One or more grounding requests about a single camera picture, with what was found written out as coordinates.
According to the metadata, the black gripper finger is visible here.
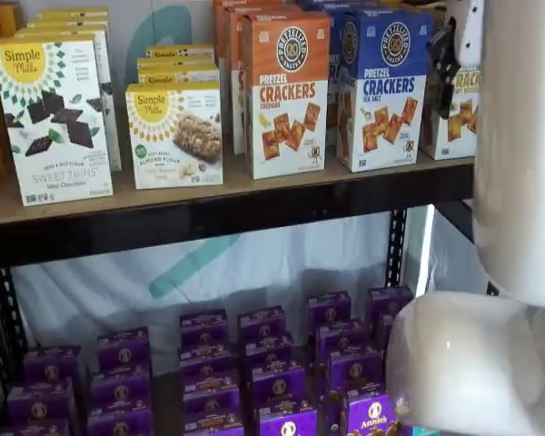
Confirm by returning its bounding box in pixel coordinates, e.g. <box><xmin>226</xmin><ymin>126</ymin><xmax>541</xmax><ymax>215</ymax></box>
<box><xmin>436</xmin><ymin>79</ymin><xmax>458</xmax><ymax>120</ymax></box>

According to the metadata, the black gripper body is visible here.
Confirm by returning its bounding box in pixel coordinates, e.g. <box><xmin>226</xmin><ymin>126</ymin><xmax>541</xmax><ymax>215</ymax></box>
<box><xmin>429</xmin><ymin>16</ymin><xmax>462</xmax><ymax>81</ymax></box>

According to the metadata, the yellow white pretzel crackers box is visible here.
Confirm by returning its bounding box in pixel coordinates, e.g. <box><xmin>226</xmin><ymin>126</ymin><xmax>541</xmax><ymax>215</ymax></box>
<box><xmin>420</xmin><ymin>57</ymin><xmax>481</xmax><ymax>162</ymax></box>

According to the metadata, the orange white pretzel crackers box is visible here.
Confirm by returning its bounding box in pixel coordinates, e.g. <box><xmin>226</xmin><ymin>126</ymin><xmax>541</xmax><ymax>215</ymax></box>
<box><xmin>228</xmin><ymin>4</ymin><xmax>303</xmax><ymax>158</ymax></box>
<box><xmin>243</xmin><ymin>9</ymin><xmax>333</xmax><ymax>180</ymax></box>
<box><xmin>212</xmin><ymin>0</ymin><xmax>297</xmax><ymax>76</ymax></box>

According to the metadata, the purple Annie's snack box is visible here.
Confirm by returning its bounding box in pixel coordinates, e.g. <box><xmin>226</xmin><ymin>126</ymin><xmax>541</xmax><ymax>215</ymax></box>
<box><xmin>343</xmin><ymin>389</ymin><xmax>412</xmax><ymax>436</ymax></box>
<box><xmin>86</xmin><ymin>407</ymin><xmax>154</xmax><ymax>436</ymax></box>
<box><xmin>238</xmin><ymin>306</ymin><xmax>286</xmax><ymax>342</ymax></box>
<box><xmin>180</xmin><ymin>372</ymin><xmax>242</xmax><ymax>410</ymax></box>
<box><xmin>178</xmin><ymin>343</ymin><xmax>237</xmax><ymax>378</ymax></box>
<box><xmin>376</xmin><ymin>312</ymin><xmax>400</xmax><ymax>354</ymax></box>
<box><xmin>257</xmin><ymin>401</ymin><xmax>320</xmax><ymax>436</ymax></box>
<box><xmin>97</xmin><ymin>326</ymin><xmax>152</xmax><ymax>370</ymax></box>
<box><xmin>243</xmin><ymin>338</ymin><xmax>297</xmax><ymax>370</ymax></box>
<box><xmin>180</xmin><ymin>311</ymin><xmax>229</xmax><ymax>347</ymax></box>
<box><xmin>315</xmin><ymin>322</ymin><xmax>370</xmax><ymax>360</ymax></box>
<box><xmin>183</xmin><ymin>403</ymin><xmax>245</xmax><ymax>436</ymax></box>
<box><xmin>306</xmin><ymin>292</ymin><xmax>352</xmax><ymax>329</ymax></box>
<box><xmin>0</xmin><ymin>417</ymin><xmax>72</xmax><ymax>436</ymax></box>
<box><xmin>249</xmin><ymin>362</ymin><xmax>308</xmax><ymax>405</ymax></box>
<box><xmin>6</xmin><ymin>380</ymin><xmax>76</xmax><ymax>423</ymax></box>
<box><xmin>367</xmin><ymin>285</ymin><xmax>414</xmax><ymax>331</ymax></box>
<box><xmin>25</xmin><ymin>347</ymin><xmax>82</xmax><ymax>387</ymax></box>
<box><xmin>329</xmin><ymin>352</ymin><xmax>388</xmax><ymax>394</ymax></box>
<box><xmin>90</xmin><ymin>366</ymin><xmax>154</xmax><ymax>410</ymax></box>

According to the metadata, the almond flour bars box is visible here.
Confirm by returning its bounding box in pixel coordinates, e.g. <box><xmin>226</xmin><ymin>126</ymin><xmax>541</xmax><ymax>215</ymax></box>
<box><xmin>124</xmin><ymin>81</ymin><xmax>224</xmax><ymax>191</ymax></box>
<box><xmin>144</xmin><ymin>43</ymin><xmax>216</xmax><ymax>61</ymax></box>
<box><xmin>136</xmin><ymin>55</ymin><xmax>222</xmax><ymax>88</ymax></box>

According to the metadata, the wooden shelf board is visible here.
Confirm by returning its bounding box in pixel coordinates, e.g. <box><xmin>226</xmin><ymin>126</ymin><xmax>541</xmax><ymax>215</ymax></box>
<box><xmin>0</xmin><ymin>155</ymin><xmax>477</xmax><ymax>228</ymax></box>

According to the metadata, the black shelf beam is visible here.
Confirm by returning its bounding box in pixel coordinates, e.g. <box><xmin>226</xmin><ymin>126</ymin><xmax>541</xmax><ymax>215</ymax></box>
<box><xmin>0</xmin><ymin>174</ymin><xmax>477</xmax><ymax>270</ymax></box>

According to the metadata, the sweet thins mint chocolate box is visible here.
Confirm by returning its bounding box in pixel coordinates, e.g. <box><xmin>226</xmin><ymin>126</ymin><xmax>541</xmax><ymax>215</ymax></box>
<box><xmin>0</xmin><ymin>39</ymin><xmax>115</xmax><ymax>208</ymax></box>
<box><xmin>13</xmin><ymin>26</ymin><xmax>124</xmax><ymax>173</ymax></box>
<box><xmin>25</xmin><ymin>17</ymin><xmax>111</xmax><ymax>34</ymax></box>
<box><xmin>35</xmin><ymin>6</ymin><xmax>110</xmax><ymax>22</ymax></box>

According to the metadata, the black perforated shelf post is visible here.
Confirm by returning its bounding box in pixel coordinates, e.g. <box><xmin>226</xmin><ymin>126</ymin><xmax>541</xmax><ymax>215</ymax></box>
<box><xmin>0</xmin><ymin>266</ymin><xmax>29</xmax><ymax>394</ymax></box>
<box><xmin>386</xmin><ymin>207</ymin><xmax>409</xmax><ymax>292</ymax></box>

